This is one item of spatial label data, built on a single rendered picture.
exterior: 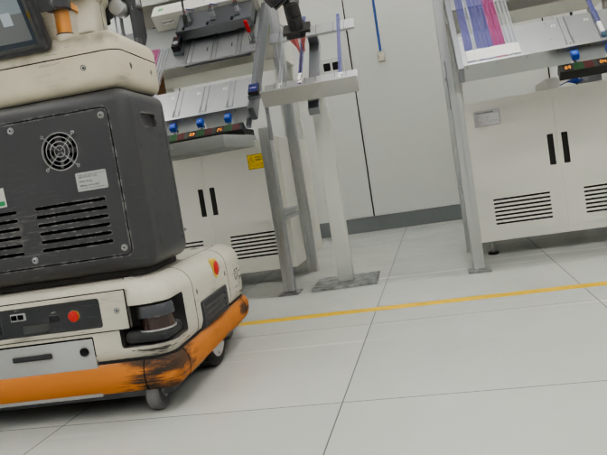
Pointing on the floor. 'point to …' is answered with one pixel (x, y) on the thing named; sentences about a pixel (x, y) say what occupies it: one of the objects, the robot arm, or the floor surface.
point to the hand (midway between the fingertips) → (302, 49)
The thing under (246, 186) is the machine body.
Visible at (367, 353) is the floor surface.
